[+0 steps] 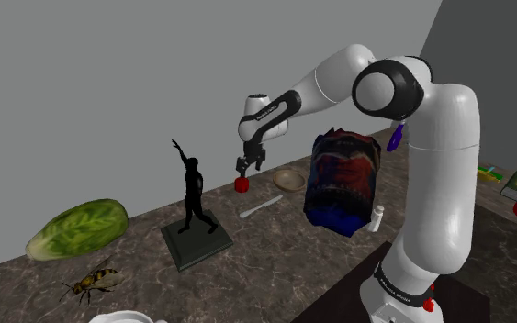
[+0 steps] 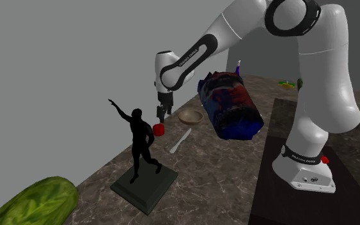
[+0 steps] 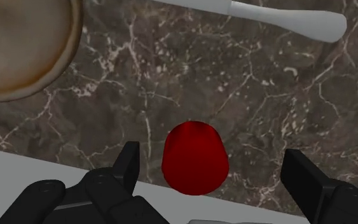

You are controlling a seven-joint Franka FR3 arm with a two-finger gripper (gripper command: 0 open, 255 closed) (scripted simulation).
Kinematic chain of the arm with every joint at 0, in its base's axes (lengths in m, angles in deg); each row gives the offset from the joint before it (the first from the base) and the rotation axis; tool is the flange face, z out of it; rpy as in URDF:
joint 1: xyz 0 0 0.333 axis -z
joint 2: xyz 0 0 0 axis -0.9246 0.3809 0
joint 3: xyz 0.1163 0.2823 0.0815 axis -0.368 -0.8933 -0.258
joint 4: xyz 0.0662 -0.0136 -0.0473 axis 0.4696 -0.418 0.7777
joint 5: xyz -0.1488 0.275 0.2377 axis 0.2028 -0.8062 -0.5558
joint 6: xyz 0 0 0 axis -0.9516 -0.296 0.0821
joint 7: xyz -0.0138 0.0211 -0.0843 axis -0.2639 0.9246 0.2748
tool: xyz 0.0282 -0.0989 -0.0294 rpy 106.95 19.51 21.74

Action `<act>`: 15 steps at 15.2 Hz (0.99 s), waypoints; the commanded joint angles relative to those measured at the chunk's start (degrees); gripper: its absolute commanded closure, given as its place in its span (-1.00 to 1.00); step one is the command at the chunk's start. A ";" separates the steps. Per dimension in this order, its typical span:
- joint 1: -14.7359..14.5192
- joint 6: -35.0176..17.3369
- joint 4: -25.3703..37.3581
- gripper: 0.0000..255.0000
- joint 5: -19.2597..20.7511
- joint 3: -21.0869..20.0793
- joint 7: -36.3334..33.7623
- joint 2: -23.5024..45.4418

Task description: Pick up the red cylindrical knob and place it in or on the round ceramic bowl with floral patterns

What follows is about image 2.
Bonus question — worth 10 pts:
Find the white knife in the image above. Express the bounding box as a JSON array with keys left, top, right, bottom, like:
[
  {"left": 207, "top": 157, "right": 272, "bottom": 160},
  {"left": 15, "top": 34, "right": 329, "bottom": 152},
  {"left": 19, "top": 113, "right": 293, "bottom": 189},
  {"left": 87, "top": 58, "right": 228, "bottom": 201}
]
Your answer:
[{"left": 169, "top": 127, "right": 193, "bottom": 155}]

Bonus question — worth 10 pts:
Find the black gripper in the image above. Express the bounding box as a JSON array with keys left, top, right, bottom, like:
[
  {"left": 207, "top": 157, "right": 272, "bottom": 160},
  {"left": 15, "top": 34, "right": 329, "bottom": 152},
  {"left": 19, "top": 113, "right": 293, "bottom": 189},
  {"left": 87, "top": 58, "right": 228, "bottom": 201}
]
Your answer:
[{"left": 156, "top": 91, "right": 174, "bottom": 124}]

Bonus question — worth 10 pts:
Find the black figure statue on base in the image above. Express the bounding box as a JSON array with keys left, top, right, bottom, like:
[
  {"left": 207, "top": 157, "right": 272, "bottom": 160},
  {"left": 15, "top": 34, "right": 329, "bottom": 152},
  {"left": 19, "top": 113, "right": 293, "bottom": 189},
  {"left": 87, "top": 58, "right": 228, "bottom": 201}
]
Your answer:
[{"left": 107, "top": 98, "right": 180, "bottom": 216}]

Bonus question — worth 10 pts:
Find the yellow and green toy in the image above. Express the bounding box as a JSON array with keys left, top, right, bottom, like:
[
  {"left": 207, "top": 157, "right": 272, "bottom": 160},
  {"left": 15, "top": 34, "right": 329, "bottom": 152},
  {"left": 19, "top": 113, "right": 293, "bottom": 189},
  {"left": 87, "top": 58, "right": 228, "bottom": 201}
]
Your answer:
[{"left": 278, "top": 80, "right": 296, "bottom": 90}]

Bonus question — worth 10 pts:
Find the green lettuce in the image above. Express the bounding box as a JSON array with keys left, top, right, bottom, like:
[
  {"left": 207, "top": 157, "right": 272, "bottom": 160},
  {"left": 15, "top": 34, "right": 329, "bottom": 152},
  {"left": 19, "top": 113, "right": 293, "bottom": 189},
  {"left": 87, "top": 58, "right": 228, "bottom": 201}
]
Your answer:
[{"left": 0, "top": 176, "right": 80, "bottom": 225}]

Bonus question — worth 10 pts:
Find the blue and red bag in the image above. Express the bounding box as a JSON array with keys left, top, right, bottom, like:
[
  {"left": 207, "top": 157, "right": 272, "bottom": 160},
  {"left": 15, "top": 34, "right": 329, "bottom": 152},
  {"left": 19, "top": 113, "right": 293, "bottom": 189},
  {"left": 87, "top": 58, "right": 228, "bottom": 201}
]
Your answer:
[{"left": 197, "top": 71, "right": 265, "bottom": 141}]

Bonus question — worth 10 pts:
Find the dark robot stand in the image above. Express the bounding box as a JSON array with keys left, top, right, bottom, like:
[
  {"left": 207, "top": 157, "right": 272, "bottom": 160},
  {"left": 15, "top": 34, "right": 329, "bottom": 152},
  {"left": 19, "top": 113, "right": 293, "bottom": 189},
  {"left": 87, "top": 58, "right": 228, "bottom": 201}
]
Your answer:
[{"left": 247, "top": 97, "right": 360, "bottom": 225}]

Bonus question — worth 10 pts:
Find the red cup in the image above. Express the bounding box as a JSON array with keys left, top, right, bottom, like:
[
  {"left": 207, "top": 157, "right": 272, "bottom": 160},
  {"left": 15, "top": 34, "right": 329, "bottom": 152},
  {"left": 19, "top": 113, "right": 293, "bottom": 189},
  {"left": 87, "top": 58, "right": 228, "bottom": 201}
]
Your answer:
[{"left": 152, "top": 123, "right": 166, "bottom": 137}]

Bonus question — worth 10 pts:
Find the wooden bowl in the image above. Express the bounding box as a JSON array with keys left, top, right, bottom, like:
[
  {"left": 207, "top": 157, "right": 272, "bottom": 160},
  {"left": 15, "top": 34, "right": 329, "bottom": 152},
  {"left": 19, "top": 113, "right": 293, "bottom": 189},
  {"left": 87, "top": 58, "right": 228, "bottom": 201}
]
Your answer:
[{"left": 178, "top": 109, "right": 205, "bottom": 127}]

